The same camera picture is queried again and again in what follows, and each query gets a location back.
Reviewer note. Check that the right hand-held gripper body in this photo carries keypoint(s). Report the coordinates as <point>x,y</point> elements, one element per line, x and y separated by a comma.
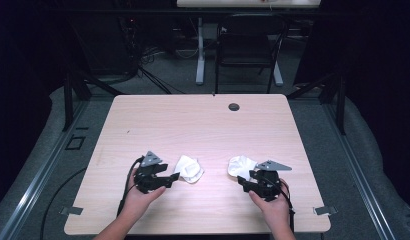
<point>268,181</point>

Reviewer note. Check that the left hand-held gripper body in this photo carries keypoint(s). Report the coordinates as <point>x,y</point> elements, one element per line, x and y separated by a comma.
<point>149,180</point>

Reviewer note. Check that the white sock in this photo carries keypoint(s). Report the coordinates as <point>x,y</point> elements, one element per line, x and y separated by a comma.
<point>241,166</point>
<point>189,169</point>

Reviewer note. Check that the person's left hand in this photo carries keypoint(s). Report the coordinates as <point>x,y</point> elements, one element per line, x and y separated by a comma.
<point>139,201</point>

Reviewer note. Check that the person's right hand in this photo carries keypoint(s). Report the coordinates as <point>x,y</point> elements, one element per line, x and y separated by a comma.
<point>274,208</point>

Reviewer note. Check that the black metal stand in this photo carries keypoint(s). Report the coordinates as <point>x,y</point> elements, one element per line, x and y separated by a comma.
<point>339,100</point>
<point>69,100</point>

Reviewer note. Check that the black folding chair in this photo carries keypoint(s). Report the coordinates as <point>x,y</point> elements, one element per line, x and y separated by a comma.
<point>249,50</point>

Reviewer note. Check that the white desk with white legs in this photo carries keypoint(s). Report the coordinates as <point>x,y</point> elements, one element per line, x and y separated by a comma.
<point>248,3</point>

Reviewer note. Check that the grey metal bracket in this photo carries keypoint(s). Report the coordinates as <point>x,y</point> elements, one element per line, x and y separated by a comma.
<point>325,210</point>
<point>71,210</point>

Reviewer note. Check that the aluminium floor rail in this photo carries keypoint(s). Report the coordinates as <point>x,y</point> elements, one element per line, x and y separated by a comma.
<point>359,180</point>
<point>33,186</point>

